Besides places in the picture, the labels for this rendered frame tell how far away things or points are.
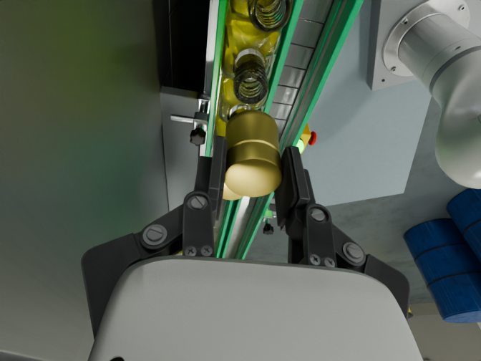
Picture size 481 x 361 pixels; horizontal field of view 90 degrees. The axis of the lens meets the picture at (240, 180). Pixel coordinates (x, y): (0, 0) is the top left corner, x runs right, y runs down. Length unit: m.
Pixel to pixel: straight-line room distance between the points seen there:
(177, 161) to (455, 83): 0.62
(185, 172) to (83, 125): 0.49
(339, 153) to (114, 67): 0.96
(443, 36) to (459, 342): 6.83
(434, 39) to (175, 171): 0.69
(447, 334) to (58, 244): 7.19
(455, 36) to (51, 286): 0.77
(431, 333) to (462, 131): 6.69
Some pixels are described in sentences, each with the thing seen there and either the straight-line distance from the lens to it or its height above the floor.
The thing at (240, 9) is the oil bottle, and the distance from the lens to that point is 0.25.
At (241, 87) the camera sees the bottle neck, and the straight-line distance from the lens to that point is 0.23.
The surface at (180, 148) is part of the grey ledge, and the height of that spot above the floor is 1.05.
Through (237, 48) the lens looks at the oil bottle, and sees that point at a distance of 0.26.
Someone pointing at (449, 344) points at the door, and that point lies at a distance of 7.22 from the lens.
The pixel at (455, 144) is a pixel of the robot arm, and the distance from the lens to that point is 0.59.
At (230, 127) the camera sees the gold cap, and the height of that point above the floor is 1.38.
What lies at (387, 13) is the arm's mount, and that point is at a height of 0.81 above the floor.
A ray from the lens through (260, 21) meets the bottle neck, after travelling 0.20.
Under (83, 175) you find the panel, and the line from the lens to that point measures 0.22.
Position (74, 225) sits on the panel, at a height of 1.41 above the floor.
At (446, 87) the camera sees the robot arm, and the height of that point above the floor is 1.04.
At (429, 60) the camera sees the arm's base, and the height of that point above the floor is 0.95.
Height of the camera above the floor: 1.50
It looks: 41 degrees down
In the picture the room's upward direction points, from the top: 179 degrees counter-clockwise
